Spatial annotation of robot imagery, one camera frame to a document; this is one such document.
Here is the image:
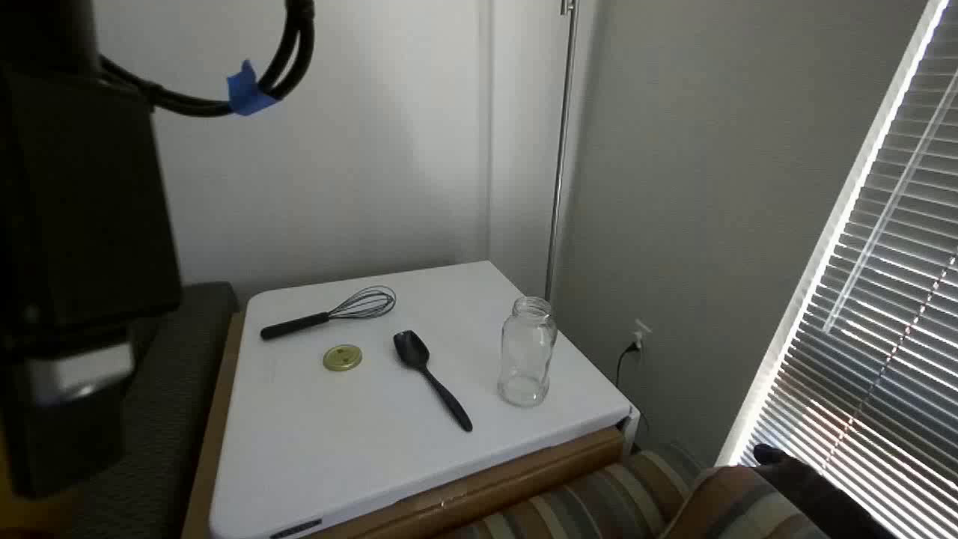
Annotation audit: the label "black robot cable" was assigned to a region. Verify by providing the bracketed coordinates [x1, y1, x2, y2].
[96, 0, 318, 121]

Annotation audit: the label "white window blinds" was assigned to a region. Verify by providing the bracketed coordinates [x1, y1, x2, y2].
[719, 0, 958, 539]

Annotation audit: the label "clear glass jar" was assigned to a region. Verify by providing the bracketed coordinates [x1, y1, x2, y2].
[497, 296, 556, 409]

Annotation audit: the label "black handled wire whisk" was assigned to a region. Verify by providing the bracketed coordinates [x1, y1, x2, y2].
[259, 286, 398, 343]

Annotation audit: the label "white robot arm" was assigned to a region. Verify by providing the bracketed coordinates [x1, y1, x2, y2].
[0, 0, 180, 497]

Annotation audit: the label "blue tape piece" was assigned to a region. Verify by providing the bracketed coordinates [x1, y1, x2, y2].
[228, 63, 276, 117]

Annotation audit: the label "wooden table frame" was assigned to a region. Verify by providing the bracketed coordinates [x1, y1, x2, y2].
[180, 316, 636, 539]

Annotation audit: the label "black silicone spatula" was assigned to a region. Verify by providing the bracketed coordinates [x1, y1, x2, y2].
[391, 331, 472, 431]

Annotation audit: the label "gold metal jar lid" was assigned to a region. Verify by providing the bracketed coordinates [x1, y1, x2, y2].
[324, 344, 361, 373]

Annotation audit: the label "striped cushion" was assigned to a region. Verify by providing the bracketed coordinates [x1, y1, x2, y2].
[439, 444, 895, 539]

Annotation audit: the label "wall outlet with plug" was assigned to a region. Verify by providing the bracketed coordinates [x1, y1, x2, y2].
[612, 319, 653, 388]

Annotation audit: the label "dark grey sofa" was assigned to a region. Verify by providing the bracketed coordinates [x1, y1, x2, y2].
[65, 283, 235, 539]

